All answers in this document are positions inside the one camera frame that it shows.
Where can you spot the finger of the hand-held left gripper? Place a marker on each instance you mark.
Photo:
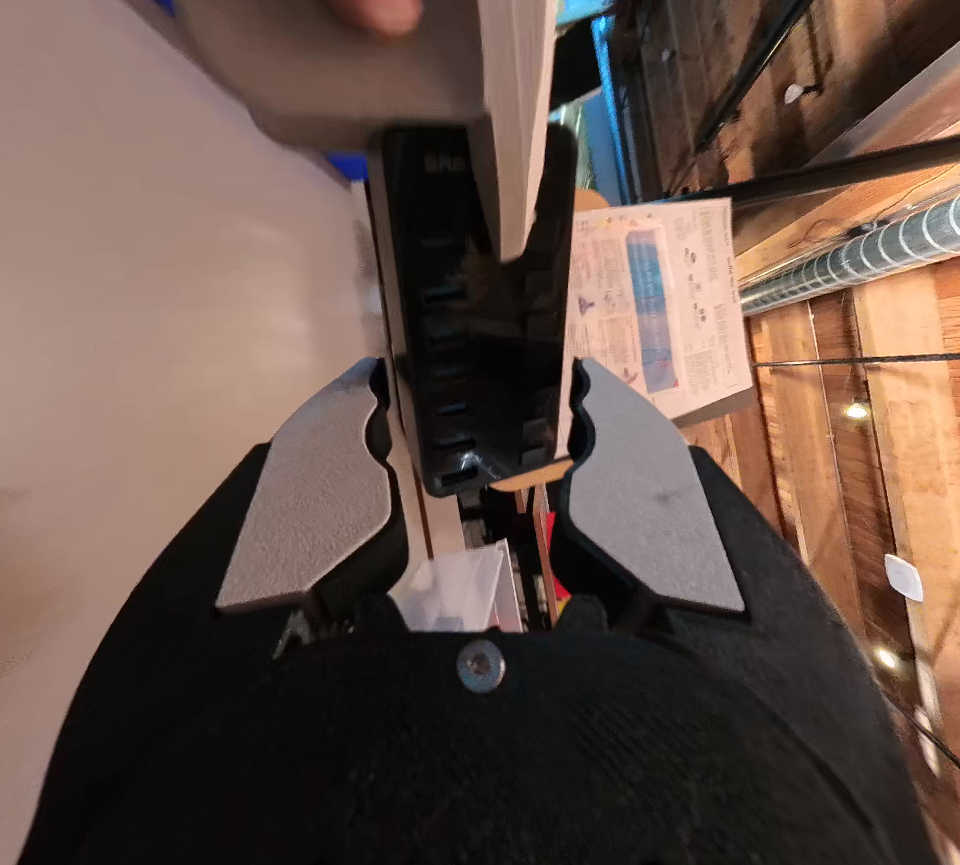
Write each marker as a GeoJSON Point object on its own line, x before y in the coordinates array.
{"type": "Point", "coordinates": [517, 92]}

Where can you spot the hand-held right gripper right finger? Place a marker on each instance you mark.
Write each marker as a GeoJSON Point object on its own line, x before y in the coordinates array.
{"type": "Point", "coordinates": [652, 512]}

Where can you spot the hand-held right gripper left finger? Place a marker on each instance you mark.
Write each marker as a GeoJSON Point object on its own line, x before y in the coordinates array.
{"type": "Point", "coordinates": [315, 505]}

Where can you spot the glossy black USB hub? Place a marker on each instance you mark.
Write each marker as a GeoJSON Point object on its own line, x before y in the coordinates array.
{"type": "Point", "coordinates": [495, 355]}

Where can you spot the grey desk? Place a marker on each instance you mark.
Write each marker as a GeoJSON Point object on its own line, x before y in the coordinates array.
{"type": "Point", "coordinates": [150, 280]}

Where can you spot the clear plastic bin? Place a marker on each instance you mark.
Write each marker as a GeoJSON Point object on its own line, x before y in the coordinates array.
{"type": "Point", "coordinates": [457, 580]}

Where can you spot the wooden document board with papers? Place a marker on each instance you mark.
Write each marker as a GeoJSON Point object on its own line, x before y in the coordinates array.
{"type": "Point", "coordinates": [675, 317]}

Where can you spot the black ceiling rail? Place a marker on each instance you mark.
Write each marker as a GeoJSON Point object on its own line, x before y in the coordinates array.
{"type": "Point", "coordinates": [825, 179]}

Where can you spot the silver ventilation duct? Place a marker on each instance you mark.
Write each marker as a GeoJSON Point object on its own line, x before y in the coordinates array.
{"type": "Point", "coordinates": [862, 257]}

